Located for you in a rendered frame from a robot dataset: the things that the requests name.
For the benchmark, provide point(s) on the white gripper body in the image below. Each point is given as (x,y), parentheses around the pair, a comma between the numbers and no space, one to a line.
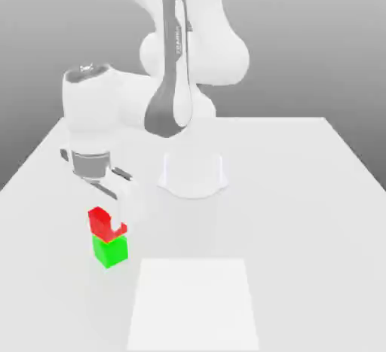
(120,195)

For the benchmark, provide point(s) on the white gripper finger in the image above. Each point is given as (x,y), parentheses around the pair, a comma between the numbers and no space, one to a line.
(118,217)

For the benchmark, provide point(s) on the small red cube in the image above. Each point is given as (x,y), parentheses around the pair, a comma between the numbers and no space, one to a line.
(98,222)

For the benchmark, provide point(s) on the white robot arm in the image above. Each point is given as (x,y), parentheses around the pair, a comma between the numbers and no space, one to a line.
(196,56)

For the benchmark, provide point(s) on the small green cube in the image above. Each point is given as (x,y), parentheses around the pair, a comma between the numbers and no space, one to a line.
(110,252)

